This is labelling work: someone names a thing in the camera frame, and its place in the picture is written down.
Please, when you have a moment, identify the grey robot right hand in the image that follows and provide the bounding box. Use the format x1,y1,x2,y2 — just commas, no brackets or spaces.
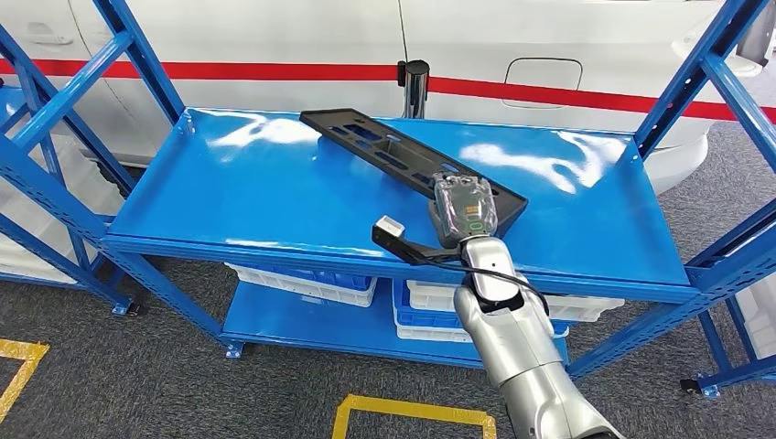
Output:
428,172,500,250

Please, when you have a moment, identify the long black plastic part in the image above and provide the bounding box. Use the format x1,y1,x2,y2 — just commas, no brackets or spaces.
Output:
299,107,530,239

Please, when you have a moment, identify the blue metal shelf rack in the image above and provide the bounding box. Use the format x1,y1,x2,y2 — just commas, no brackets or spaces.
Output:
678,290,776,400
0,0,776,380
0,24,150,319

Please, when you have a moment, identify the red barrier belt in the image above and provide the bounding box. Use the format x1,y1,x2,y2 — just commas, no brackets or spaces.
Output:
427,75,776,125
0,57,402,83

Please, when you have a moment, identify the yellow floor tape square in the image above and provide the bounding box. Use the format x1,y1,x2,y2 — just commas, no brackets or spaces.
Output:
0,338,51,421
331,394,499,439

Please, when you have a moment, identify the white car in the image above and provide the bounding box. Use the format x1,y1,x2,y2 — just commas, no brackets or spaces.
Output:
0,0,776,195

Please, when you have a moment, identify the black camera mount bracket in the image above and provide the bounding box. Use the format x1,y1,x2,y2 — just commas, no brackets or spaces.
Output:
371,225,469,268

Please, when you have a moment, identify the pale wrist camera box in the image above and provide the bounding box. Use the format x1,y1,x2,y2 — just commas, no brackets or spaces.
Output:
374,214,406,240

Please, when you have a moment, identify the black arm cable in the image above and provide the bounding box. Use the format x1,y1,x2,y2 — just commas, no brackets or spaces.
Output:
418,257,552,317

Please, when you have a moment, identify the chrome stanchion post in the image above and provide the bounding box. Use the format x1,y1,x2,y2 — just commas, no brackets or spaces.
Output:
396,59,432,121

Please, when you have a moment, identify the grey metal post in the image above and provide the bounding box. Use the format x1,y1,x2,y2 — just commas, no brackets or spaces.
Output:
735,8,776,68

